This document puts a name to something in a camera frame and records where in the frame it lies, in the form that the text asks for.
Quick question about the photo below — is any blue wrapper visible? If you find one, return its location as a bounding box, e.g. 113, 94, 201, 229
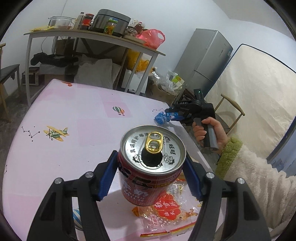
154, 111, 179, 125

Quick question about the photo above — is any red drink can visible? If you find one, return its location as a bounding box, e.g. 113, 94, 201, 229
117, 125, 187, 206

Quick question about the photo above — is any red clear snack wrapper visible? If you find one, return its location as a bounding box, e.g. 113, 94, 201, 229
132, 173, 202, 238

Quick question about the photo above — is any white fleece right forearm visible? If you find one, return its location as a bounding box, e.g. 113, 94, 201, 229
215, 137, 295, 237

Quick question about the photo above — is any cardboard box with trash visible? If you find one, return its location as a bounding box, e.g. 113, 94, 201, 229
145, 68, 185, 105

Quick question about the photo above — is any right hand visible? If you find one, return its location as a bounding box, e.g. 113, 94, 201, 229
192, 117, 228, 153

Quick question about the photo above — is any wooden chair black seat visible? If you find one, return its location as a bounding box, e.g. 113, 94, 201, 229
214, 94, 245, 134

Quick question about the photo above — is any silver refrigerator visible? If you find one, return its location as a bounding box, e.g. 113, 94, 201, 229
174, 29, 233, 95

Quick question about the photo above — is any beige mattress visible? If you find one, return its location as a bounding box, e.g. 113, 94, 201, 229
205, 44, 295, 159

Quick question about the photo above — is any yellow plastic bag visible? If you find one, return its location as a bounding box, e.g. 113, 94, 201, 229
125, 48, 151, 73

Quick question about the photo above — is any pink plastic bag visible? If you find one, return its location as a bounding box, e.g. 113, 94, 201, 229
137, 29, 166, 50

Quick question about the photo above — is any grey side table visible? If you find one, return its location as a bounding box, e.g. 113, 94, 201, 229
24, 29, 165, 106

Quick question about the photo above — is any white sack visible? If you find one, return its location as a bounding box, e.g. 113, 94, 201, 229
74, 54, 121, 89

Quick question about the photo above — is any pickle jar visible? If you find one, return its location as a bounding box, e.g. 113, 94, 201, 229
103, 17, 118, 35

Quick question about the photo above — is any grey rice cooker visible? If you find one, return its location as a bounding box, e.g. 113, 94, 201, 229
89, 9, 131, 37

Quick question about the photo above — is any red sauce jar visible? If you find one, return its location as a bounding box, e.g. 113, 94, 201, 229
80, 14, 94, 30

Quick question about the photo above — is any black clothes pile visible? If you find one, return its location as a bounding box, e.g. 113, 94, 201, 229
30, 52, 79, 67

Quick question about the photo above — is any glass bowl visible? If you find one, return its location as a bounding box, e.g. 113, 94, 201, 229
48, 16, 75, 29

